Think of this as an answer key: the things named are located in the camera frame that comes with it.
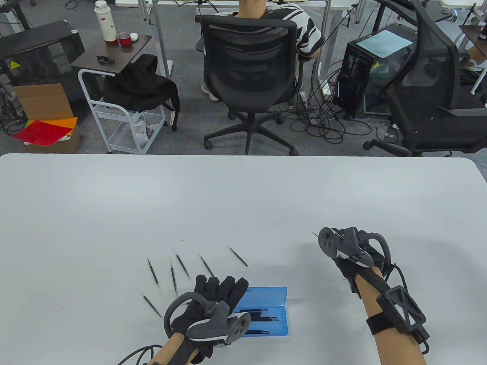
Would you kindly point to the person's left hand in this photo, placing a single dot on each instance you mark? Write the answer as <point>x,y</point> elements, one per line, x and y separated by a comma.
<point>220,292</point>

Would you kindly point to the person's right hand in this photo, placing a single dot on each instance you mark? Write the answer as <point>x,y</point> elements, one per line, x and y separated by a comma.
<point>348,272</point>

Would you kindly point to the group of black pen refills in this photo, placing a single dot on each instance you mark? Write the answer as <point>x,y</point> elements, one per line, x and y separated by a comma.
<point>239,257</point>

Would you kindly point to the pile of black pen refills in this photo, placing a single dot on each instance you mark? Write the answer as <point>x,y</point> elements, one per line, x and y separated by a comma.
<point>260,310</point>

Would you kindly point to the blue stationery box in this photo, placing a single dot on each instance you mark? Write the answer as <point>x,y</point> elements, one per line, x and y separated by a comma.
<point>266,296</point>

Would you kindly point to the single black pen refill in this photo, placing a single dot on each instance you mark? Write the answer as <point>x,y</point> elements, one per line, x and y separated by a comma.
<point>315,235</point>

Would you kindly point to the person's right forearm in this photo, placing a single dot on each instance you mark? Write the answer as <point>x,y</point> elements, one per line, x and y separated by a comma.
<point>388,334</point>

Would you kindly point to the person's left forearm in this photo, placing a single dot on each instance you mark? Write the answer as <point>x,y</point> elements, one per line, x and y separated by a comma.
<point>171,349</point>

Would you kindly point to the open brown cardboard box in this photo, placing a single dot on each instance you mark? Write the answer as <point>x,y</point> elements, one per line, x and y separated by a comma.
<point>42,100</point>

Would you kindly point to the grey hand controller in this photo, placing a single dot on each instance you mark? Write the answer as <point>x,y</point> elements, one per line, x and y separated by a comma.
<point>350,247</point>
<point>211,325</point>

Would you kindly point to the black high-back office chair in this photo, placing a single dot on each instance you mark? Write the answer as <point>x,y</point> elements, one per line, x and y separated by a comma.
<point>433,125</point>

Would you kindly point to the white power strip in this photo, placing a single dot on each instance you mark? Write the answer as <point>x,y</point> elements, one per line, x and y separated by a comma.
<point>304,100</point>

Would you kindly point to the white plastic bag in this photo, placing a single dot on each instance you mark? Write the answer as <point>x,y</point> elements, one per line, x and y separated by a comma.
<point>142,129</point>

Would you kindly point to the black glass-sided computer tower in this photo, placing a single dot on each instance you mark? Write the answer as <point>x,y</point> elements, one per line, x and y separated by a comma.
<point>354,83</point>

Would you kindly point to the white metal cart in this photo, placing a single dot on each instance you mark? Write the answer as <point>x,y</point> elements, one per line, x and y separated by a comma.
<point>110,112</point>

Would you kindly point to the black mesh office chair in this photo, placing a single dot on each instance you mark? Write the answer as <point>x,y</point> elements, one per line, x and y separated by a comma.
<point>247,76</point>

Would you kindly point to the black jacket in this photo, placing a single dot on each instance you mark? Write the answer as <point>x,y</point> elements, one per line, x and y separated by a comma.
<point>140,87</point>

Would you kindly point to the orange paper sheet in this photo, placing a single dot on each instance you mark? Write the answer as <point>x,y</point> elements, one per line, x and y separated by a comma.
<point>70,122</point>

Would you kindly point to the light blue paper sheet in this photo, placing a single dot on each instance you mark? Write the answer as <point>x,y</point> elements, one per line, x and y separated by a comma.
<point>384,43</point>

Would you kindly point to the red paper sheet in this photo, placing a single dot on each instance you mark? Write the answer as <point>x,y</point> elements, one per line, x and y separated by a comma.
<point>42,132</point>

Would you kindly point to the small black clip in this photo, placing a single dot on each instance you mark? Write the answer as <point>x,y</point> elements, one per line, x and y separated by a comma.
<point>105,59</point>

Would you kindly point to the white desk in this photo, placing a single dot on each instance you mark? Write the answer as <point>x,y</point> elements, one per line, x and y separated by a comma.
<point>161,38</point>

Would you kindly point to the dark wooden side table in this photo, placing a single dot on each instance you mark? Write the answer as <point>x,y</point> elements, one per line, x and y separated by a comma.
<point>87,62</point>

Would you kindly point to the dark wooden desk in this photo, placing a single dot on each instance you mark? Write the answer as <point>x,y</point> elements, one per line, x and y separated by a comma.
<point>473,34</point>

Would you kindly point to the red cup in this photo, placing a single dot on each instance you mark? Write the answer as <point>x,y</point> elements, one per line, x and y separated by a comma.
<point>124,40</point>

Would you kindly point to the black curved desk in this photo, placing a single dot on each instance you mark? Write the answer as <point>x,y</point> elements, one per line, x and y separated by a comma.
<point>430,9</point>

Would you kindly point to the white thermos bottle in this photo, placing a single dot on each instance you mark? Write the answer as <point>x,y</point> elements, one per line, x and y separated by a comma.
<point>105,23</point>

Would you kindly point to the black equipment case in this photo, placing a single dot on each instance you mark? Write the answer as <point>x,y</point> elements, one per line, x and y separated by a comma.
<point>38,49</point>

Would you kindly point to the black desk leg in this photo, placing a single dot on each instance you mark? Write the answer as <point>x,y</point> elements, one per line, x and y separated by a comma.
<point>19,13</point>

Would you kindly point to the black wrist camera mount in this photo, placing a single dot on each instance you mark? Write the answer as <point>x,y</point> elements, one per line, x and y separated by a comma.
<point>399,308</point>

